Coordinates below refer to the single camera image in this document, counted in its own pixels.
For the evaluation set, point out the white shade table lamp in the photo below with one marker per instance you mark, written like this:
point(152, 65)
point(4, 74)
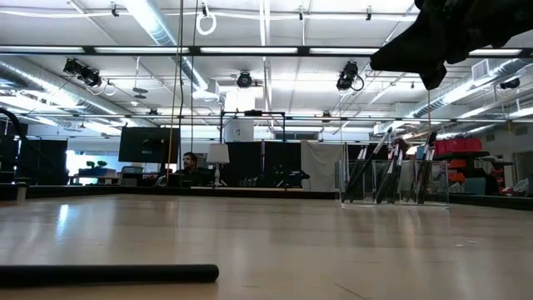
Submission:
point(217, 153)

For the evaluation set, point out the dark shelving unit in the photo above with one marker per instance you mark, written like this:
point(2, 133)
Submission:
point(466, 156)

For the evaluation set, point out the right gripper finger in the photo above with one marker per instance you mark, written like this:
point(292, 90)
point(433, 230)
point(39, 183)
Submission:
point(434, 75)
point(424, 46)

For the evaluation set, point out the orange storage bin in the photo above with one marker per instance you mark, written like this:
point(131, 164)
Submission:
point(458, 178)
point(459, 163)

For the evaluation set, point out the thin black makeup brush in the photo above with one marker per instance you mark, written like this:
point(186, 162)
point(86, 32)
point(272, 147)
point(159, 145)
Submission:
point(381, 146)

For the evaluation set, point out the black overhead beam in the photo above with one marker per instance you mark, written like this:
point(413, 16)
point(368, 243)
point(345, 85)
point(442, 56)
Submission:
point(303, 51)

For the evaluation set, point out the white plastic bag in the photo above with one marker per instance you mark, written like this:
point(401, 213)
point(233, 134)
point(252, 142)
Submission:
point(521, 187)

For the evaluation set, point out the black wall monitor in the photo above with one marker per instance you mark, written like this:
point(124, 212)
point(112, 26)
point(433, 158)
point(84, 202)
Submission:
point(145, 146)

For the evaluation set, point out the clear acrylic brush organizer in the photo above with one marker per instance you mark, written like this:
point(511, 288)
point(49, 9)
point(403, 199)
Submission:
point(443, 183)

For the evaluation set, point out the white hanging box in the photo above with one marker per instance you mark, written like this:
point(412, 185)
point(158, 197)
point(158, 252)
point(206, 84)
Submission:
point(239, 131)

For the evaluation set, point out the white hanging cloth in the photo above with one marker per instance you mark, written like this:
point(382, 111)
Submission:
point(320, 166)

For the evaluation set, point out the small green plant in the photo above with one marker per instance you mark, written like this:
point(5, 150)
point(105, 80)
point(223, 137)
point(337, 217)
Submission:
point(90, 164)
point(102, 164)

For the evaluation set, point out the red storage bin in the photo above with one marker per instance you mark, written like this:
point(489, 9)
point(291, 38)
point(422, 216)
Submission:
point(438, 147)
point(474, 145)
point(455, 146)

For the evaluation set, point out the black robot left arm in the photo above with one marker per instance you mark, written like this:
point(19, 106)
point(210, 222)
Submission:
point(14, 121)

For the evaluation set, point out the white LED light strip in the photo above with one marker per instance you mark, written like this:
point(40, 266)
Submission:
point(345, 51)
point(141, 50)
point(41, 49)
point(250, 50)
point(495, 52)

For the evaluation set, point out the silver ventilation duct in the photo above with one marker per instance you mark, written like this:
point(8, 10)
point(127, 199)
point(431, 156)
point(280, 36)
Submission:
point(154, 25)
point(50, 89)
point(458, 93)

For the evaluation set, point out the grey storage bin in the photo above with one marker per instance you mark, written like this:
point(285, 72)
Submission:
point(474, 186)

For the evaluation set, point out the blue table box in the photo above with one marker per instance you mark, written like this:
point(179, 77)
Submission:
point(98, 172)

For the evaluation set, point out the black metal table frame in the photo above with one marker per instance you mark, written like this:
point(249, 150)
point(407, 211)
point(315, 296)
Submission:
point(125, 191)

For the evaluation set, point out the dark cabinet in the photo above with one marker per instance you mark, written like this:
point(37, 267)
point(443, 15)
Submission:
point(41, 162)

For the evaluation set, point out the black stand frame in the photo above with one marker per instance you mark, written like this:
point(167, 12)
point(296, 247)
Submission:
point(254, 113)

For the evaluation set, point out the person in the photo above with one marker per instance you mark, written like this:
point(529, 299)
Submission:
point(190, 160)

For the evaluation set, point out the black ceiling spotlight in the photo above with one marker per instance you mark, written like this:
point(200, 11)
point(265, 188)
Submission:
point(71, 66)
point(244, 79)
point(91, 78)
point(347, 75)

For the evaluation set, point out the black backdrop panel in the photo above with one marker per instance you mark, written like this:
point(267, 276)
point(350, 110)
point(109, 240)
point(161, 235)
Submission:
point(250, 158)

